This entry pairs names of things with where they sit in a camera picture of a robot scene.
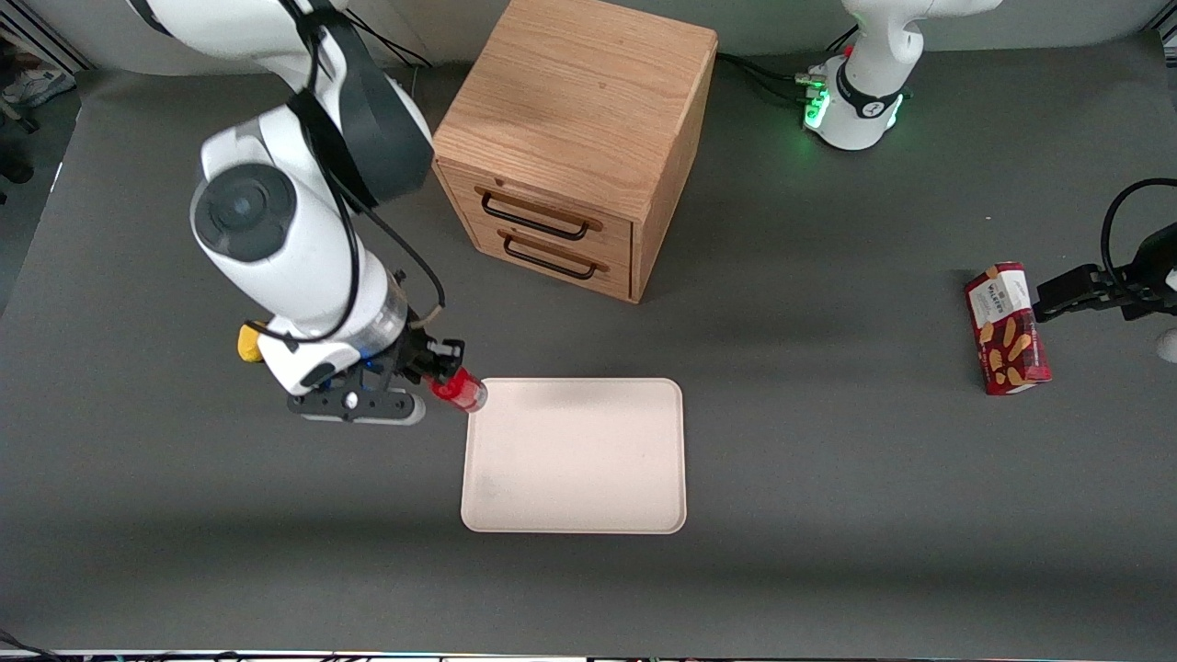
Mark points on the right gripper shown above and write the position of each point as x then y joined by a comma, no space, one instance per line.
415,353

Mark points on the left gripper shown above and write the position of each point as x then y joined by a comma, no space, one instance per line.
1152,264

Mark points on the red coke bottle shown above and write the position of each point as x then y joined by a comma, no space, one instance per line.
462,393

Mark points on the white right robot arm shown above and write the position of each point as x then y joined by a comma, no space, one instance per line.
276,257

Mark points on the beige rectangular tray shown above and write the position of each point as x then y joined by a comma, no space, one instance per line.
575,455

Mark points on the red tartan cookie box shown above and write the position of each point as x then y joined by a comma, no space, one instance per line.
1007,331

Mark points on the yellow lemon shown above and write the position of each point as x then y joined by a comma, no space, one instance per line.
247,345

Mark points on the wooden drawer cabinet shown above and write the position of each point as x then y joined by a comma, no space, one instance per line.
570,101

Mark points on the grey table mat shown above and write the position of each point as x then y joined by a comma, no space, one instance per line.
828,515

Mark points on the white sneaker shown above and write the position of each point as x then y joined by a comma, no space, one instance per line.
37,85

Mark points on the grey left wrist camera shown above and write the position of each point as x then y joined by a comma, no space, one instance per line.
1168,346

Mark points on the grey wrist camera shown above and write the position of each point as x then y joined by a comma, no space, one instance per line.
368,409
1168,346

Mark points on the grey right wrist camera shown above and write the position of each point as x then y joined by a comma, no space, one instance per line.
368,409

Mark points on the aluminium frame rail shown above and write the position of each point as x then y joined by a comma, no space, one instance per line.
51,39

